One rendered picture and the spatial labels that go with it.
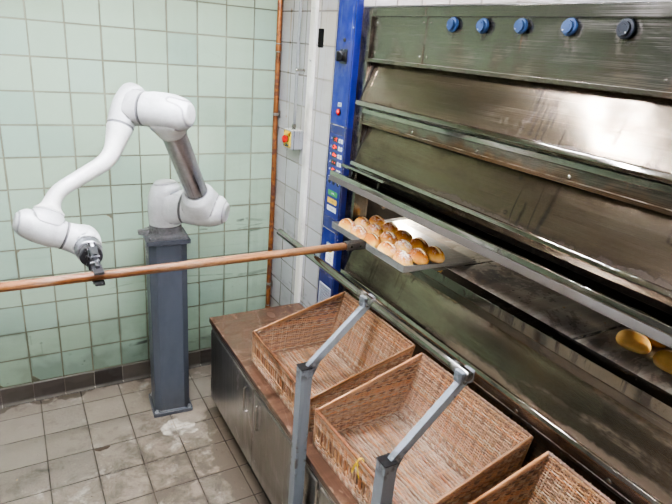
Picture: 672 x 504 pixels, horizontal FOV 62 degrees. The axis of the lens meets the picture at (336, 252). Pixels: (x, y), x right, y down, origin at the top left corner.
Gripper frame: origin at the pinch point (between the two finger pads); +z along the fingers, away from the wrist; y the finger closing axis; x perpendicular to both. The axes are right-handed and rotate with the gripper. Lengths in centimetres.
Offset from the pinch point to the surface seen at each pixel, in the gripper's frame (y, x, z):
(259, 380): 62, -61, -10
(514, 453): 38, -106, 88
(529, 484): 44, -105, 96
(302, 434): 50, -56, 42
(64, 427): 120, 12, -87
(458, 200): -28, -112, 38
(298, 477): 68, -56, 42
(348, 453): 48, -64, 58
